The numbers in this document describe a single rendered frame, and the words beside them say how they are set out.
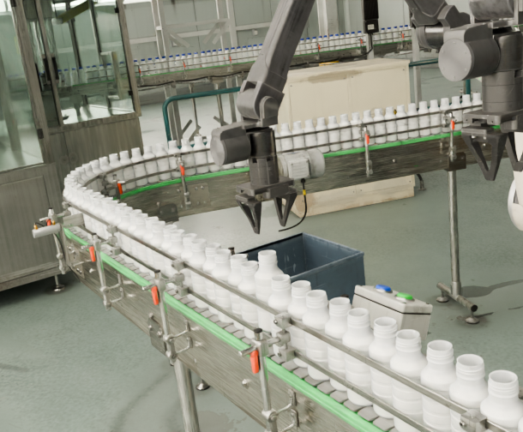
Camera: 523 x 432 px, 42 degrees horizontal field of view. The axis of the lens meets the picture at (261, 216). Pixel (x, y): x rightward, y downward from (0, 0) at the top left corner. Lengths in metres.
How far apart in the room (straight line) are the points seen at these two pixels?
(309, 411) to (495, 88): 0.67
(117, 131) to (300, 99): 2.09
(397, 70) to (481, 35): 4.92
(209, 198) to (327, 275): 1.28
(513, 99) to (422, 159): 2.48
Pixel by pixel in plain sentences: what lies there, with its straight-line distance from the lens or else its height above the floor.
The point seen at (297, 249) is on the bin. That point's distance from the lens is 2.30.
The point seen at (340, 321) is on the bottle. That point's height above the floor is 1.14.
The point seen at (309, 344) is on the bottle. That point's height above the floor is 1.08.
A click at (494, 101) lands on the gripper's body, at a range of 1.02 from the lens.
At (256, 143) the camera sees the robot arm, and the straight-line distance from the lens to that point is 1.30.
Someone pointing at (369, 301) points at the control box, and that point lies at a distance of 1.35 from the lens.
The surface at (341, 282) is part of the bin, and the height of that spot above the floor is 0.88.
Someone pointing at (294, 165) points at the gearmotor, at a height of 1.00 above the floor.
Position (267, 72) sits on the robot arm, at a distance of 1.29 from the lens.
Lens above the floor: 1.66
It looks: 16 degrees down
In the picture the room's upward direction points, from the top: 7 degrees counter-clockwise
